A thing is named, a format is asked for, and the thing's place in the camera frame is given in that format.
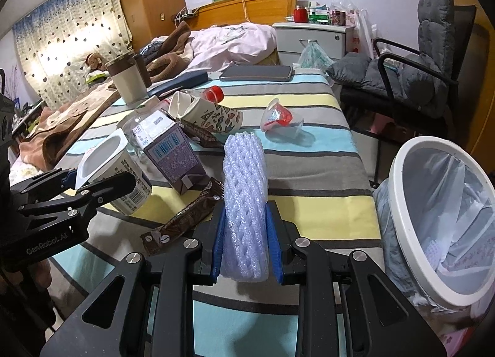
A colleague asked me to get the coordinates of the dark smartphone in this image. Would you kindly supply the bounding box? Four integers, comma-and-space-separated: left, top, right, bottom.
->
219, 64, 293, 82

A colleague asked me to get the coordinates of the white plastic bag red print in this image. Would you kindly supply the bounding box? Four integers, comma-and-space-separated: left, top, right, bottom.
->
350, 9, 377, 60

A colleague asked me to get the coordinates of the clear plastic bottle red cap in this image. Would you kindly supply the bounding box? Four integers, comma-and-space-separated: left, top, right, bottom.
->
116, 85, 226, 166

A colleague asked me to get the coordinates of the purple milk carton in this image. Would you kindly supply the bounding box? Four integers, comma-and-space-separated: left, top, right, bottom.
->
131, 110, 207, 193

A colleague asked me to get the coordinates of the black office chair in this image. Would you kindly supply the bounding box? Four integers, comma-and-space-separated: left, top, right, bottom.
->
340, 5, 478, 187

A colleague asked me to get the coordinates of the grey cushioned black chair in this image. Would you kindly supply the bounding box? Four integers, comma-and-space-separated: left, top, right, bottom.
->
327, 0, 455, 118

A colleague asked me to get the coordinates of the grey nightstand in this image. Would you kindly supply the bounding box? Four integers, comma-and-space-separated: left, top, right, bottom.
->
273, 20, 354, 67

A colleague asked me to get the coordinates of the clear jelly cup red lid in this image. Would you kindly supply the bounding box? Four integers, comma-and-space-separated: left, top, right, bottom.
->
261, 98, 306, 141

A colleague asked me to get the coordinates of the blue patterned cloth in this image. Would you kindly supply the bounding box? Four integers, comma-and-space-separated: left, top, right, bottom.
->
140, 39, 168, 57

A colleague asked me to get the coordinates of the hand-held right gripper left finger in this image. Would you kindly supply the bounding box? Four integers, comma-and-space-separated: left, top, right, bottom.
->
39, 200, 227, 357

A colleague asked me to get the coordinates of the green patterned plastic bag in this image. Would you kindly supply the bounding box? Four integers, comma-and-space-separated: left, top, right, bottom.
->
296, 41, 335, 71

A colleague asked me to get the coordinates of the patterned paper cup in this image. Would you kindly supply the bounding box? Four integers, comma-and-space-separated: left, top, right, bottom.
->
168, 90, 243, 135

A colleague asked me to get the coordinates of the tan patterned blanket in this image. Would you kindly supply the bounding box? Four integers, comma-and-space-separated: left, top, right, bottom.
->
17, 82, 121, 172

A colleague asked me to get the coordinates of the white mug brown lid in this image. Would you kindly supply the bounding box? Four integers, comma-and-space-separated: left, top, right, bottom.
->
105, 53, 152, 104

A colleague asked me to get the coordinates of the brown plush toy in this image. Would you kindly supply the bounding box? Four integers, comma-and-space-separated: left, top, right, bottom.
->
85, 53, 107, 71

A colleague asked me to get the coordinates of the white yogurt tub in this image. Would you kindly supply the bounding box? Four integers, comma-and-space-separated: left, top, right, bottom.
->
75, 129, 152, 215

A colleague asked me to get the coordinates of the blue glasses case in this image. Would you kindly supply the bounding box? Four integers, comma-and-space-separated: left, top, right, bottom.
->
147, 70, 209, 97

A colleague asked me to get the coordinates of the wooden headboard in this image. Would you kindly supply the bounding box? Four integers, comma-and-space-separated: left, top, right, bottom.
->
189, 0, 298, 31

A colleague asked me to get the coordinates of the brown coffee sachet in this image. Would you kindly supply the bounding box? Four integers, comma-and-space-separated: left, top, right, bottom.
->
140, 177, 225, 257
180, 119, 225, 149

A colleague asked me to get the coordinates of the white foam net sleeve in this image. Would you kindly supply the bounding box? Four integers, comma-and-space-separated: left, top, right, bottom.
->
221, 132, 269, 282

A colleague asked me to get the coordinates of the white trash bin with bag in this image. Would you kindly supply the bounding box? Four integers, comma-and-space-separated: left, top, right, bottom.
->
373, 148, 495, 327

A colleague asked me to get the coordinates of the pink pillow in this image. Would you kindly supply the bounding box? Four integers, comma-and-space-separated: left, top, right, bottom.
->
187, 22, 278, 71

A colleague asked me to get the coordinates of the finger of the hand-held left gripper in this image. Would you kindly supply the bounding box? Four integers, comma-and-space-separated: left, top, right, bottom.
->
11, 167, 84, 203
17, 171, 137, 234

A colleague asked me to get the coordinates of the stack of green boxes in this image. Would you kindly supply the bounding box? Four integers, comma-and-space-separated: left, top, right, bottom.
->
308, 0, 333, 25

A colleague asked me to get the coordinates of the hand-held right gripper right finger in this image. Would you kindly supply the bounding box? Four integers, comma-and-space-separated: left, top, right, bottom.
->
265, 202, 445, 357

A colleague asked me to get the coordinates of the brown fleece blanket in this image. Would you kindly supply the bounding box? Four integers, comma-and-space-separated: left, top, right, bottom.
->
141, 20, 194, 83

